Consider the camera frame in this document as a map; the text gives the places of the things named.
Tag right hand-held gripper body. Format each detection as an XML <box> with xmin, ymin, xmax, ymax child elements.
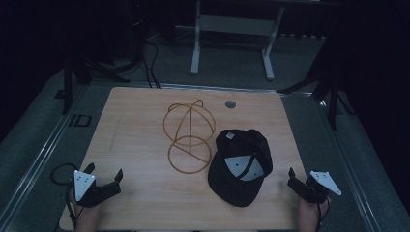
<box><xmin>286</xmin><ymin>170</ymin><xmax>343</xmax><ymax>205</ymax></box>

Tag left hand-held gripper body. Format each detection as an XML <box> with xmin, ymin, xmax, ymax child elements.
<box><xmin>73</xmin><ymin>169</ymin><xmax>123</xmax><ymax>208</ymax></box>

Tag black baseball cap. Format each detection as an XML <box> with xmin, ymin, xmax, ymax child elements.
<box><xmin>207</xmin><ymin>129</ymin><xmax>274</xmax><ymax>208</ymax></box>

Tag gold wire hat stand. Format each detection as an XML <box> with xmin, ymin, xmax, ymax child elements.
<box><xmin>162</xmin><ymin>99</ymin><xmax>217</xmax><ymax>175</ymax></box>

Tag person's left hand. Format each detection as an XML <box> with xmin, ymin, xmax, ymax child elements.
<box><xmin>69</xmin><ymin>188</ymin><xmax>104</xmax><ymax>232</ymax></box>

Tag person's right hand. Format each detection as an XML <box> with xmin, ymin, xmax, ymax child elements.
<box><xmin>297</xmin><ymin>195</ymin><xmax>332</xmax><ymax>232</ymax></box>

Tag black tripod stand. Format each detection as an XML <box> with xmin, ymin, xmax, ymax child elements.
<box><xmin>60</xmin><ymin>47</ymin><xmax>144</xmax><ymax>116</ymax></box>
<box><xmin>276</xmin><ymin>42</ymin><xmax>357</xmax><ymax>131</ymax></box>

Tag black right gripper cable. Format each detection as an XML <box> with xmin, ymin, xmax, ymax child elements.
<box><xmin>316</xmin><ymin>196</ymin><xmax>331</xmax><ymax>232</ymax></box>

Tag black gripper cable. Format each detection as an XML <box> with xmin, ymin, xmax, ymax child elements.
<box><xmin>50</xmin><ymin>162</ymin><xmax>85</xmax><ymax>230</ymax></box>
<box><xmin>316</xmin><ymin>196</ymin><xmax>331</xmax><ymax>232</ymax></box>

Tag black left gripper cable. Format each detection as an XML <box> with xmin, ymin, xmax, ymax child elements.
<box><xmin>50</xmin><ymin>162</ymin><xmax>85</xmax><ymax>230</ymax></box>

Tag black floor cables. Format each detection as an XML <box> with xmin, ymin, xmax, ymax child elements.
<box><xmin>141</xmin><ymin>38</ymin><xmax>161</xmax><ymax>90</ymax></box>

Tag white metal desk frame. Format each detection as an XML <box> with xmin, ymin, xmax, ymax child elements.
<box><xmin>175</xmin><ymin>0</ymin><xmax>286</xmax><ymax>82</ymax></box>

